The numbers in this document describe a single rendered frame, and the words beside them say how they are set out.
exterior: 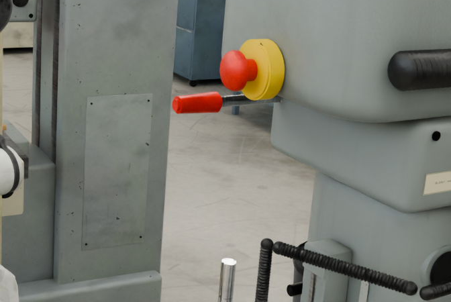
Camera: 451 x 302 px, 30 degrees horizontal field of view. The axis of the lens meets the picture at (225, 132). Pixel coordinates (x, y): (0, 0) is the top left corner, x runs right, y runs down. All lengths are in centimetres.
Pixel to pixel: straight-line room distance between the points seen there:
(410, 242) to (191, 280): 347
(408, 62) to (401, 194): 17
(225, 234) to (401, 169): 411
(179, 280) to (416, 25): 366
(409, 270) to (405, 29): 29
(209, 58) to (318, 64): 764
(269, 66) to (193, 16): 745
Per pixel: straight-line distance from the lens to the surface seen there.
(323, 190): 99
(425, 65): 74
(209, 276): 441
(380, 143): 86
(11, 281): 149
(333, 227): 99
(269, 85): 81
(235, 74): 80
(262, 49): 81
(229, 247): 477
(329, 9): 77
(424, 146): 84
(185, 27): 841
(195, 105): 91
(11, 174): 141
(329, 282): 96
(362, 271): 84
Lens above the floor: 193
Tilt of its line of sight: 16 degrees down
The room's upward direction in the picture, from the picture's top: 5 degrees clockwise
